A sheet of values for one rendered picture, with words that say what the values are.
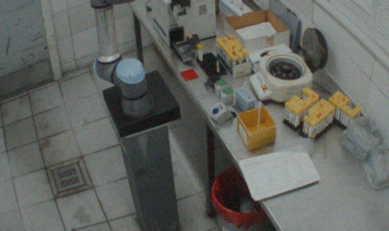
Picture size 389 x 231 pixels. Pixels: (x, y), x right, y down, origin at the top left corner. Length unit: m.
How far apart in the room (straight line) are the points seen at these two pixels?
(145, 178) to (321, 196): 0.92
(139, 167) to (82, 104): 1.53
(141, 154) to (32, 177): 1.28
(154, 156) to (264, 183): 0.61
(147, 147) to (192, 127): 1.22
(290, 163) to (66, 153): 1.85
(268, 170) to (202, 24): 0.99
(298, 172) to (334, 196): 0.21
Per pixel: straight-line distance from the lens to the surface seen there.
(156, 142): 2.39
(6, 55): 4.00
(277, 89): 2.38
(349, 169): 2.20
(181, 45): 2.72
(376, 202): 2.11
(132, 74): 2.18
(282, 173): 2.12
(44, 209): 3.27
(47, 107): 3.99
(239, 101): 2.36
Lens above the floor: 2.48
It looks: 42 degrees down
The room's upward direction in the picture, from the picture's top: 3 degrees counter-clockwise
